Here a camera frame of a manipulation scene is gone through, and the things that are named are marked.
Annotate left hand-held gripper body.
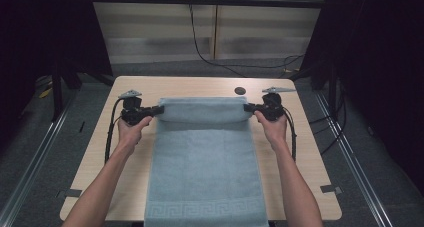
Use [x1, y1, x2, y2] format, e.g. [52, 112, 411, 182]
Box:
[117, 89, 155, 127]

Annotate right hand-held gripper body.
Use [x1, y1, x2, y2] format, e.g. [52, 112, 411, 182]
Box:
[254, 85, 297, 123]

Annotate grey-blue towel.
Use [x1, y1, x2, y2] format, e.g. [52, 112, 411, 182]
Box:
[143, 96, 271, 227]

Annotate person's left hand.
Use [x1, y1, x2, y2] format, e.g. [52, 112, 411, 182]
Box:
[116, 115, 154, 153]

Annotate person's right hand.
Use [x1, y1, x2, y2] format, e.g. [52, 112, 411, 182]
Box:
[253, 110, 289, 151]

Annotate grey tape strip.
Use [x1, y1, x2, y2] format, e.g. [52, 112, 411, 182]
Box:
[56, 188, 83, 199]
[319, 184, 344, 196]

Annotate black horizontal bar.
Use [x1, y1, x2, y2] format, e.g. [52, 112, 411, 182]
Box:
[89, 0, 327, 10]

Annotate black curtain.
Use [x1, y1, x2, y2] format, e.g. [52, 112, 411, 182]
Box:
[0, 0, 114, 155]
[300, 0, 424, 196]

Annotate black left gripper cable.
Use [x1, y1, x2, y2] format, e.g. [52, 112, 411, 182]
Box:
[104, 98, 125, 165]

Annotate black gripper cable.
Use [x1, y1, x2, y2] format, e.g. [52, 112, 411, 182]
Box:
[104, 98, 125, 165]
[282, 106, 298, 162]

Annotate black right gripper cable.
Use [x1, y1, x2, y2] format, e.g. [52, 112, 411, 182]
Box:
[282, 106, 298, 162]

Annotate black stand post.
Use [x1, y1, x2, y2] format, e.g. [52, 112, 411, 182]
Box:
[50, 64, 65, 123]
[327, 65, 339, 117]

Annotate long black wall cable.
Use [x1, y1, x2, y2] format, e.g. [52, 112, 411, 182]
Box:
[188, 0, 306, 79]

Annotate black floor cables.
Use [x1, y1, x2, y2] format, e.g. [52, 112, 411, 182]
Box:
[307, 81, 348, 155]

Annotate metal floor rail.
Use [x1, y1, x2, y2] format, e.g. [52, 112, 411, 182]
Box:
[314, 91, 395, 227]
[0, 95, 80, 227]

